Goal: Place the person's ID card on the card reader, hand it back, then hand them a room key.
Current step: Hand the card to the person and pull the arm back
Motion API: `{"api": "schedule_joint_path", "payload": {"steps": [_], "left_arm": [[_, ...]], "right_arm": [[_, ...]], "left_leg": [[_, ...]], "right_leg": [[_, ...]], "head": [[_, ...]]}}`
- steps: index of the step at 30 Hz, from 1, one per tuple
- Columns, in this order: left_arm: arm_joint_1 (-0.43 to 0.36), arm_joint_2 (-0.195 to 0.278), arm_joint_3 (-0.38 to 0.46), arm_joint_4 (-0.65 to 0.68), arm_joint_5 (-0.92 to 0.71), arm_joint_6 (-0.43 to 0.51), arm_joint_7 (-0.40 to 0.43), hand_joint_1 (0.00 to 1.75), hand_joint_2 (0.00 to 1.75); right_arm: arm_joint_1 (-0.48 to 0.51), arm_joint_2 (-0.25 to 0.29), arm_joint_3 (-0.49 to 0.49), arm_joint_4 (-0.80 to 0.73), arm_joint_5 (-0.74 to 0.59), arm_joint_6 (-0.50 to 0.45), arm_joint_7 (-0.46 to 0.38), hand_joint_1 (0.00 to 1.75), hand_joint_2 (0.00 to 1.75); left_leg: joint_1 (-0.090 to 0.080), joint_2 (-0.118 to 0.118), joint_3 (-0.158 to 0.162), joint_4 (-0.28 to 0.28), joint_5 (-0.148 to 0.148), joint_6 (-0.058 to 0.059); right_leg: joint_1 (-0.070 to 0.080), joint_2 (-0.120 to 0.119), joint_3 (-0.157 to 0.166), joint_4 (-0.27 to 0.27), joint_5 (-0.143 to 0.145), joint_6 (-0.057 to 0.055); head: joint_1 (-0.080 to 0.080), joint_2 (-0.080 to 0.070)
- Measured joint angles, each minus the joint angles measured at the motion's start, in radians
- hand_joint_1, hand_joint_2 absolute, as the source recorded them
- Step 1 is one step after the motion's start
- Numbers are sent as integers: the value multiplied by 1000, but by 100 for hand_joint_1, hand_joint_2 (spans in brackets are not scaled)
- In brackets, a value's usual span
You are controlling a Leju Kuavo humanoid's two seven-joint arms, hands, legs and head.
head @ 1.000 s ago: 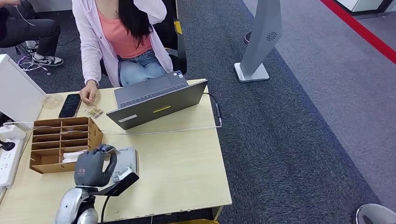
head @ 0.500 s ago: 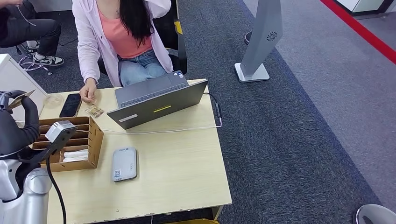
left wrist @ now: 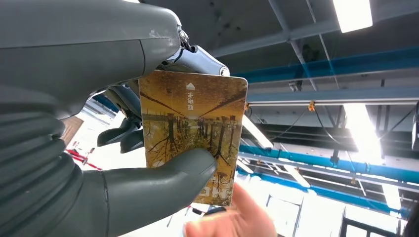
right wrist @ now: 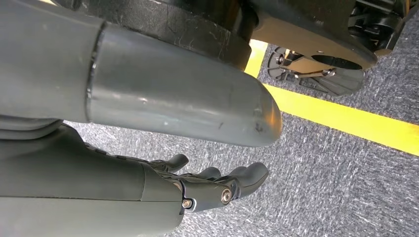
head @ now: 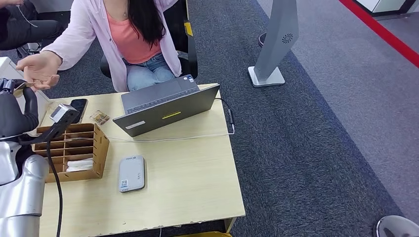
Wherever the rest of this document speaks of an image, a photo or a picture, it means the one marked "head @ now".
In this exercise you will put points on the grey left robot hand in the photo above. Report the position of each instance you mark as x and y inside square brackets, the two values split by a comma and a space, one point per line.
[13, 114]

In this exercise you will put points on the person's right hand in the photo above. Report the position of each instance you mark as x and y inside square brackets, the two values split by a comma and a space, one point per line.
[41, 70]

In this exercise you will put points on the beige ID card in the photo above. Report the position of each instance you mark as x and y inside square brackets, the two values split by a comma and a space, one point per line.
[21, 89]

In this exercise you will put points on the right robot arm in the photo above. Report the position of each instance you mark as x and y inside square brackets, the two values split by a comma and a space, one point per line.
[397, 227]

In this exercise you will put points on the person in dark trousers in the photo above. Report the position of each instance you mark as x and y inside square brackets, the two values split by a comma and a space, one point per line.
[29, 32]

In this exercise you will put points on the seated person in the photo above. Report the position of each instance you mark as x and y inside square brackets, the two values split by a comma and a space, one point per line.
[91, 19]

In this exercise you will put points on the white key card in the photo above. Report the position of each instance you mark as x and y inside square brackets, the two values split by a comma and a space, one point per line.
[78, 169]
[80, 163]

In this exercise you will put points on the wooden card organizer box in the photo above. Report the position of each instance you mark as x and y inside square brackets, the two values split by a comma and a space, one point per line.
[101, 150]

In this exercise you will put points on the grey card reader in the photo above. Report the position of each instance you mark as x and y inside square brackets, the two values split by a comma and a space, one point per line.
[131, 173]

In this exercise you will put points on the white monitor box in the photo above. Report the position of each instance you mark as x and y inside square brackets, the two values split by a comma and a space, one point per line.
[8, 70]

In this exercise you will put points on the black smartphone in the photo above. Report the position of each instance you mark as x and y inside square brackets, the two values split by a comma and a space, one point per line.
[80, 104]

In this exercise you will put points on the grey laptop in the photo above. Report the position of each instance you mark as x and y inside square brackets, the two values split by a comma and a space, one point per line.
[163, 117]

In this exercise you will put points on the black office chair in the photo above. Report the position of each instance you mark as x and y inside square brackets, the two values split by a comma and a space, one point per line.
[191, 49]

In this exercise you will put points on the dark round stand base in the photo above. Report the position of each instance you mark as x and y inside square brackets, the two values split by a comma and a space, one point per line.
[261, 40]

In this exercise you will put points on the yellow floor tape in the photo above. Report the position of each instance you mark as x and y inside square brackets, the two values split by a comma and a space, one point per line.
[203, 234]

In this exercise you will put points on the grey kiosk stand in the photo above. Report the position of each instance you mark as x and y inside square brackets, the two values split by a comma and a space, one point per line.
[276, 39]

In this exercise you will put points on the white cabinet with black base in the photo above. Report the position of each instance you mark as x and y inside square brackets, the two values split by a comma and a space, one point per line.
[389, 5]

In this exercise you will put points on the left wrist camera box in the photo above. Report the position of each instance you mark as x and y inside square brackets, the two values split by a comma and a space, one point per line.
[63, 113]

